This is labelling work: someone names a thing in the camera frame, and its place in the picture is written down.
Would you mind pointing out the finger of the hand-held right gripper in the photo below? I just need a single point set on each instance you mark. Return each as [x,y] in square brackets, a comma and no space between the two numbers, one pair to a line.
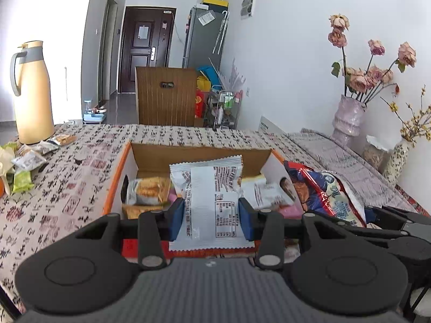
[397,218]
[380,234]

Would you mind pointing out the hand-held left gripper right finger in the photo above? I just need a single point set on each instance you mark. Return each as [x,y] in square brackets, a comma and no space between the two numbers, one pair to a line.
[245,218]

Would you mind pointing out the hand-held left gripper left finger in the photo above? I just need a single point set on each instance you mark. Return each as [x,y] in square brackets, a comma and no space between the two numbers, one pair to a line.
[176,218]

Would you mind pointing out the pink snack packet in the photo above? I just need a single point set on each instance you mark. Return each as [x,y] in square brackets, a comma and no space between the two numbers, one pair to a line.
[291,212]
[175,193]

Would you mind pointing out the large silver snack packet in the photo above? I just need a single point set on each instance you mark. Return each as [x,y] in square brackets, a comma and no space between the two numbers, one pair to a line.
[269,195]

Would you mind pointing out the white grey snack packet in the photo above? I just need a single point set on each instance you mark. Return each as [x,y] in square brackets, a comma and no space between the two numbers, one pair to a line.
[208,202]

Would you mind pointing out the white cracker picture snack packet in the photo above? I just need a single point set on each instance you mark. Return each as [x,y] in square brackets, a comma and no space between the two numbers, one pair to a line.
[148,191]

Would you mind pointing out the red blue noodle bag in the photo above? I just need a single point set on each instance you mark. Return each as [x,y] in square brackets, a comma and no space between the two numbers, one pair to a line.
[336,202]

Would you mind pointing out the red cardboard box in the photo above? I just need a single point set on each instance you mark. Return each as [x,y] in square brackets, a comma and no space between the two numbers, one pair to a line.
[151,156]

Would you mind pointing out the floral patterned vase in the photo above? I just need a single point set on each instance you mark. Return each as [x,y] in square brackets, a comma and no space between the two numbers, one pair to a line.
[395,161]

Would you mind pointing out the glass jar with grains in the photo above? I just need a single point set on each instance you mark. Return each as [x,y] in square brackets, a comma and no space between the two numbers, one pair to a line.
[375,154]

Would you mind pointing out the grey patterned cloth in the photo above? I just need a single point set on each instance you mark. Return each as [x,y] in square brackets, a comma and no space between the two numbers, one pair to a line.
[336,161]

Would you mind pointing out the yellow flower branches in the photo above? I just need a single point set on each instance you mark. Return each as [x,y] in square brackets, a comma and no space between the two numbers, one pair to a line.
[416,124]

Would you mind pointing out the pink ribbed vase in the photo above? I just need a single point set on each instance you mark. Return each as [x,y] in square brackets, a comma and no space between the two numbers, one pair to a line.
[348,121]

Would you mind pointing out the brown wooden chair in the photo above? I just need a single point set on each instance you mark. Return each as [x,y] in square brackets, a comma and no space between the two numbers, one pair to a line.
[161,107]

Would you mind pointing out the red gift bag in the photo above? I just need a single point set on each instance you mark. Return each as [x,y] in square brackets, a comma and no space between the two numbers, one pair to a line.
[200,104]

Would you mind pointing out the white pet water dispenser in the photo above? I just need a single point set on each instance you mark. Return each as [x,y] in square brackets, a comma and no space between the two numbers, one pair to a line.
[93,112]

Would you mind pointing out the small brown snack packet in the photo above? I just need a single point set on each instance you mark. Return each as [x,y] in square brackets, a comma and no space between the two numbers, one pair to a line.
[65,139]

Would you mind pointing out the yellow bag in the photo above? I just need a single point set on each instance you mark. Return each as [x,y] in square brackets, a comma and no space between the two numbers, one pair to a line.
[203,83]

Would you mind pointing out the pale pink dried grass bundle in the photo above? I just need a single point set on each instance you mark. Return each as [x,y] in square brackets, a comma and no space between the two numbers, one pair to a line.
[234,75]

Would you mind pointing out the dried pink roses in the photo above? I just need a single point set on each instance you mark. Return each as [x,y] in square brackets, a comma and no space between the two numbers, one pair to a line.
[362,79]

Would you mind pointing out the blue plastic object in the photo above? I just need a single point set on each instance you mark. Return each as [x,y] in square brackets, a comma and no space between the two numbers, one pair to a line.
[207,73]

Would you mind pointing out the small dark snack packet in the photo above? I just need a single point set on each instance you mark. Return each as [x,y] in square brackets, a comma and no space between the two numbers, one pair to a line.
[45,147]

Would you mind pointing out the small green snack packet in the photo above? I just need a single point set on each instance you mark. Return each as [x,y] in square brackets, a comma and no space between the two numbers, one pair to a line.
[23,181]

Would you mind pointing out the small white snack packet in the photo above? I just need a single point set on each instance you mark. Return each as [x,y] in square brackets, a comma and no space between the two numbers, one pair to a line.
[28,159]

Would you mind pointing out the dark brown entrance door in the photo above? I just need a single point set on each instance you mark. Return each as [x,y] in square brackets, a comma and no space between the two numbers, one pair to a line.
[144,50]

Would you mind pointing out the grey refrigerator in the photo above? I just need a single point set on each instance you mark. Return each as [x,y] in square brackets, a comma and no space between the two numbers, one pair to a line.
[202,43]

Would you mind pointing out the orange fruit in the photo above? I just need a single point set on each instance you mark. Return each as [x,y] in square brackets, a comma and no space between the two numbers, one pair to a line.
[1,186]

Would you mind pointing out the cream rubber glove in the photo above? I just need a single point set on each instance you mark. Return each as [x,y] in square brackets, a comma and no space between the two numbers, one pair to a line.
[6,161]

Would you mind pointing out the grey interior door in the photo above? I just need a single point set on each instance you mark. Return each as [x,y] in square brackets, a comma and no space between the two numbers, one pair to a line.
[107,50]

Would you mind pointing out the white folded umbrella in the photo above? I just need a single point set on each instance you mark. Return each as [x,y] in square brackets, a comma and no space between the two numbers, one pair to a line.
[220,33]

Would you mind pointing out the yellow thermos jug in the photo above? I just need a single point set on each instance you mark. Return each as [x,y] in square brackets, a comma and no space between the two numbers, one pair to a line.
[33,97]

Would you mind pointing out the yellow box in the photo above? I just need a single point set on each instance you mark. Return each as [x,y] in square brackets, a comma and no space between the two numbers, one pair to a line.
[215,2]

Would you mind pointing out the white wall panel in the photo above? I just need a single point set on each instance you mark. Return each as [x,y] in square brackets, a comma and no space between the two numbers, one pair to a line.
[247,5]

